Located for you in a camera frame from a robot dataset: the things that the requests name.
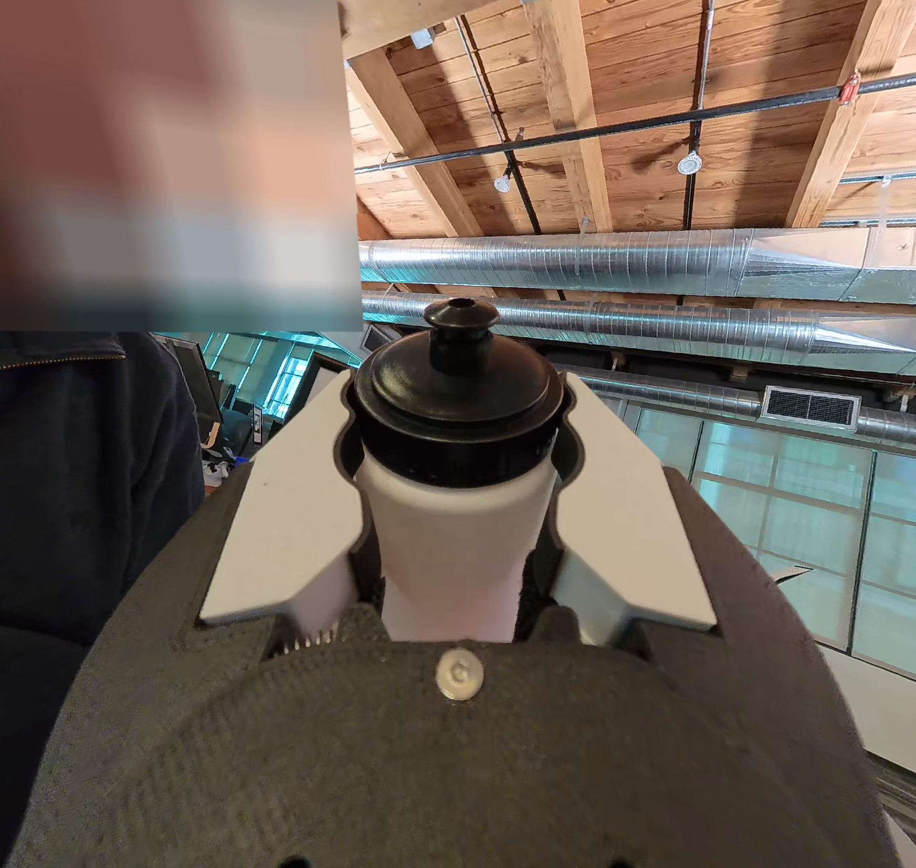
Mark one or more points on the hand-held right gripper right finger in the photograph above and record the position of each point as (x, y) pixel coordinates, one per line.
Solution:
(637, 525)

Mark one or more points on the white bottle with black cap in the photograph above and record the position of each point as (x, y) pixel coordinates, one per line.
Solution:
(458, 410)

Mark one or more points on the silver ventilation duct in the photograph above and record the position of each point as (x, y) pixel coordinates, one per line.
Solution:
(644, 264)

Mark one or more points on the white vent grille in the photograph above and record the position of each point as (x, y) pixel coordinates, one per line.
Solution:
(810, 408)

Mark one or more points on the black ceiling pipe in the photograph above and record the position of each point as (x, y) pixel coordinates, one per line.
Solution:
(630, 124)

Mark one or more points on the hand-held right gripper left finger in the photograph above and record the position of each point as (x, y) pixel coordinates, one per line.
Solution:
(279, 525)

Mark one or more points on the person's dark clothing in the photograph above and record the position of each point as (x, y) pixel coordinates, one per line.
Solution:
(86, 496)

